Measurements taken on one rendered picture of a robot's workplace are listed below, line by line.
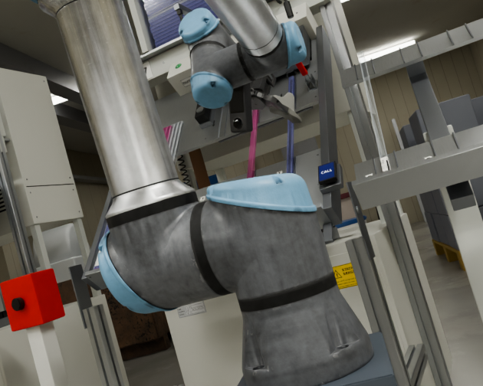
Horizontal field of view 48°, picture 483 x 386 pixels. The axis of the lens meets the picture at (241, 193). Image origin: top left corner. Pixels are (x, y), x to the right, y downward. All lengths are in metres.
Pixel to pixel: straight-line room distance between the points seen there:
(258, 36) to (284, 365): 0.54
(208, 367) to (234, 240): 1.17
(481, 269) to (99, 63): 0.87
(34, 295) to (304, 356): 1.32
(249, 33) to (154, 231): 0.40
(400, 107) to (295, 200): 10.01
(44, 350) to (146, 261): 1.24
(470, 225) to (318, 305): 0.67
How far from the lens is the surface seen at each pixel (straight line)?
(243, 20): 0.88
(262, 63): 0.99
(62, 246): 7.08
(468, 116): 4.33
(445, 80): 10.78
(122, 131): 0.66
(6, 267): 6.96
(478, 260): 1.23
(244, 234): 0.59
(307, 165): 1.30
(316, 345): 0.59
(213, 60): 1.02
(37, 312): 1.82
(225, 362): 1.71
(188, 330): 1.74
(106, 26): 0.70
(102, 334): 1.54
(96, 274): 1.47
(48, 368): 1.87
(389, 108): 10.57
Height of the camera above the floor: 0.72
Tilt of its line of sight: 4 degrees up
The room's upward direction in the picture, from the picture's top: 16 degrees counter-clockwise
